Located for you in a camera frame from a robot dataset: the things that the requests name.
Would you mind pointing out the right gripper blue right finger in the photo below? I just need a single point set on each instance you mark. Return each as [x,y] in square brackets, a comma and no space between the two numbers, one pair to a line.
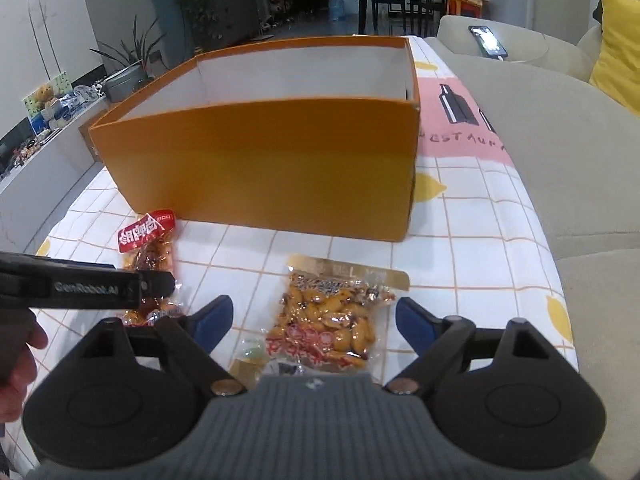
[417,326]

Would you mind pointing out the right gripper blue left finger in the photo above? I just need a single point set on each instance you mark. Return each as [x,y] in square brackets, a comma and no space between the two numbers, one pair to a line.
[208,326]

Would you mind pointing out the red braised meat packet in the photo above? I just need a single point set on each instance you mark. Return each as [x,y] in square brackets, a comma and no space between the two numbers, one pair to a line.
[147,244]

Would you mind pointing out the small clear mushroom packet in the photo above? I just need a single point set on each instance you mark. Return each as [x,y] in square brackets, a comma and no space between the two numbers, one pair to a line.
[249,361]

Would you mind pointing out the person left hand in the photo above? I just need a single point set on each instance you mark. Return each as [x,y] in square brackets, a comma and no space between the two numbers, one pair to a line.
[24,373]

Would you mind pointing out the white tv cabinet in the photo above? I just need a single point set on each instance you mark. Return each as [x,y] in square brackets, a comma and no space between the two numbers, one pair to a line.
[31,193]

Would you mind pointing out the checkered pink white tablecloth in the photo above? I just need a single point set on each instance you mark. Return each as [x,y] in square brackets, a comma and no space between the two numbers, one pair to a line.
[470,243]

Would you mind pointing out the gold peanut packet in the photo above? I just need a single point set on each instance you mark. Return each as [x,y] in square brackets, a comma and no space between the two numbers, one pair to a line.
[330,314]

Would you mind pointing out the teddy bear picture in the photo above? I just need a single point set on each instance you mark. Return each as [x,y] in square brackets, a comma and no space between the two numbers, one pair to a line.
[44,95]

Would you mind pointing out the orange cardboard box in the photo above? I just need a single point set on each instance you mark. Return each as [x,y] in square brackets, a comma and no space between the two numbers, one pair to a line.
[315,135]

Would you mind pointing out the grey plant pot bin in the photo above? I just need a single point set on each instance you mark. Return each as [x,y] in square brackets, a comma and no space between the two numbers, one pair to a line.
[124,83]

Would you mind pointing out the beige sofa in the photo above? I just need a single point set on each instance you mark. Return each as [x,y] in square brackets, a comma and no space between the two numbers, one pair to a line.
[577,151]

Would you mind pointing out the black smartphone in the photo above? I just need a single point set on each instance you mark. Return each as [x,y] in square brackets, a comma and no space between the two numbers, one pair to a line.
[489,44]

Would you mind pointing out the dark drawer cabinet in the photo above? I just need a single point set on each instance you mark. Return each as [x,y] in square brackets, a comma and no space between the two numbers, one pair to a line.
[235,21]

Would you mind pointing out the yellow cushion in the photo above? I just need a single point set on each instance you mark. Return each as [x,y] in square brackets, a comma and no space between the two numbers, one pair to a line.
[616,72]

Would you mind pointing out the orange stool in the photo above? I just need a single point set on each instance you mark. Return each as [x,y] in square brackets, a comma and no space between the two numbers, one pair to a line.
[467,8]

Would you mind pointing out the blue water jug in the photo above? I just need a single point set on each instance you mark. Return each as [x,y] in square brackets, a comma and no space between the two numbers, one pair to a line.
[337,10]

